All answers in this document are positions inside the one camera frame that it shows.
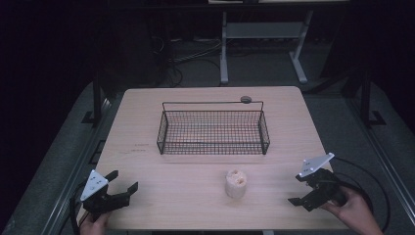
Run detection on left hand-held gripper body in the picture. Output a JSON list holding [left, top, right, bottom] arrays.
[[79, 168, 132, 223]]

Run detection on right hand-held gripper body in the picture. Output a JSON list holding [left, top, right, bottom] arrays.
[[298, 152, 347, 212]]

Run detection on person's right hand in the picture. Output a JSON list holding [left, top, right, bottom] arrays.
[[320, 185, 374, 230]]

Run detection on person's left hand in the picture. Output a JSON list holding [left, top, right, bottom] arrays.
[[79, 211, 111, 235]]

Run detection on white metal stand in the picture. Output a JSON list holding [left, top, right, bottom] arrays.
[[219, 9, 315, 86]]

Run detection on aluminium frame rail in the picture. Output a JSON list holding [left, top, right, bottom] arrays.
[[346, 96, 415, 228], [40, 96, 114, 235]]

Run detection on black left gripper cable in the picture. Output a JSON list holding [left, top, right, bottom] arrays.
[[69, 180, 89, 235]]

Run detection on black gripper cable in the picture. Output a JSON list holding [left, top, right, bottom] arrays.
[[69, 180, 89, 235], [332, 156, 392, 233]]

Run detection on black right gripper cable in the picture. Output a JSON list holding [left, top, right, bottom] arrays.
[[332, 156, 392, 233]]

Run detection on black metal post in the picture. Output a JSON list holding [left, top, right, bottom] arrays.
[[360, 70, 372, 127], [91, 70, 103, 125]]

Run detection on black wire basket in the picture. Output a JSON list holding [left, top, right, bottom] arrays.
[[156, 100, 271, 157]]

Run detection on bundle of floor cables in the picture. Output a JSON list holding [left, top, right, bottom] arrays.
[[148, 33, 223, 89]]

